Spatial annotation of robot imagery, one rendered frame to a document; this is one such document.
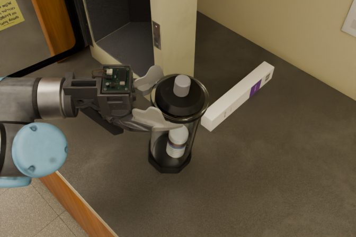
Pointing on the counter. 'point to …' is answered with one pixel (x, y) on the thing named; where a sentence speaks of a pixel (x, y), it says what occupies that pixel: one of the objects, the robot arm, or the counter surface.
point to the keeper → (156, 35)
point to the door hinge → (80, 7)
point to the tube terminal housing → (168, 21)
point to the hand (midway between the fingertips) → (177, 103)
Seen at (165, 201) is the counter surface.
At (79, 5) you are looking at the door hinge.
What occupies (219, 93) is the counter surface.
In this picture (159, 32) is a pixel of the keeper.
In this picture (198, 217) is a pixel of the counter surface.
